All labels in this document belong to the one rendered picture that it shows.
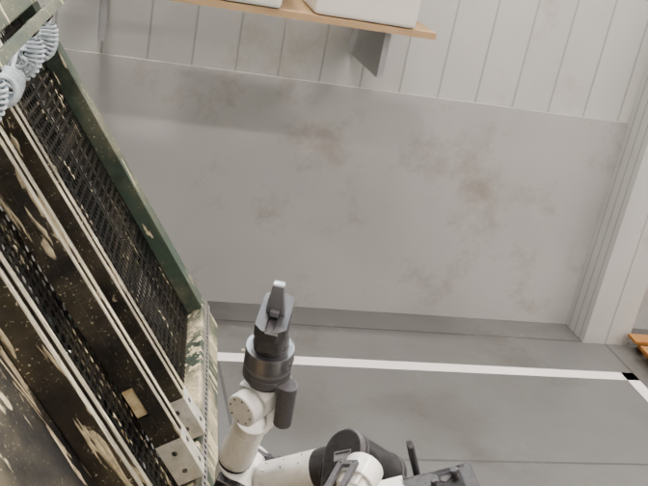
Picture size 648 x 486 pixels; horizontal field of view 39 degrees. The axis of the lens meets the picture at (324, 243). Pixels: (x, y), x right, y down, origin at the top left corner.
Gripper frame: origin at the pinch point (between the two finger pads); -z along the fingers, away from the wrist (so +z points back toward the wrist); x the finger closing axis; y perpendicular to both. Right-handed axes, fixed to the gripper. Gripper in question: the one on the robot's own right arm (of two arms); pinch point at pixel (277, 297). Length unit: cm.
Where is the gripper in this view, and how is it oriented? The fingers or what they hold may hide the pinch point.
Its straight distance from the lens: 159.1
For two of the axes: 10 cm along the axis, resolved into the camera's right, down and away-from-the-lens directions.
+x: -1.5, 5.3, -8.4
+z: -1.4, 8.2, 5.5
